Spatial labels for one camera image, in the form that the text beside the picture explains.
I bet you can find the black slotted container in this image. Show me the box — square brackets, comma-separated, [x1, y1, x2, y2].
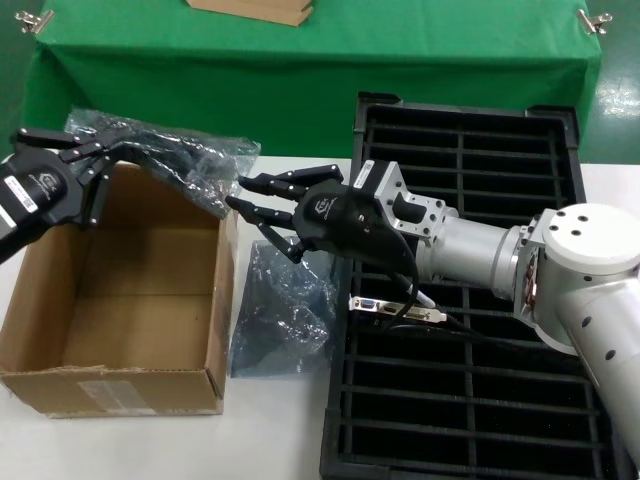
[319, 91, 636, 480]

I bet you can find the open brown cardboard box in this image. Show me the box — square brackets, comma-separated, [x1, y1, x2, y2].
[0, 159, 240, 419]

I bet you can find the grey antistatic bag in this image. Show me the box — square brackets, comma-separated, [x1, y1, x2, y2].
[228, 239, 341, 379]
[64, 107, 262, 221]

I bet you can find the metal binder clip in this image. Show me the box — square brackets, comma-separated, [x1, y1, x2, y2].
[575, 8, 614, 35]
[13, 9, 55, 35]

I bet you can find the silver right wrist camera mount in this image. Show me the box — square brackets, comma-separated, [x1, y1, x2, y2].
[349, 159, 459, 239]

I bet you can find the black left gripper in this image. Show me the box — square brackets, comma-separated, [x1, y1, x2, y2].
[0, 127, 115, 266]

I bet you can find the flat folded cardboard box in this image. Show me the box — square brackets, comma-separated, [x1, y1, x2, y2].
[185, 0, 315, 27]

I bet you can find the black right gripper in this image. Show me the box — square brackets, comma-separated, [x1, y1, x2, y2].
[225, 164, 416, 274]

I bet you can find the green tablecloth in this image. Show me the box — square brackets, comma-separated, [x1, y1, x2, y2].
[22, 0, 601, 159]

